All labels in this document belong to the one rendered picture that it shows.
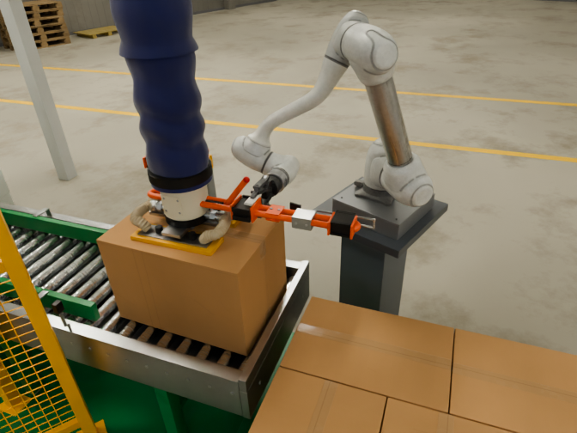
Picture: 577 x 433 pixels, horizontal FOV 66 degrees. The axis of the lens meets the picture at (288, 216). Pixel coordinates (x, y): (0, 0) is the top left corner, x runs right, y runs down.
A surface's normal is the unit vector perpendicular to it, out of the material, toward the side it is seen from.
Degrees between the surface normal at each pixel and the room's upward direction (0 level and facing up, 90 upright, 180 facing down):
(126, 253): 90
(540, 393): 0
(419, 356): 0
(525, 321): 0
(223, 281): 90
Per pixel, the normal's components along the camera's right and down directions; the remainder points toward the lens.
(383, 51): 0.32, 0.44
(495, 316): -0.04, -0.85
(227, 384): -0.35, 0.51
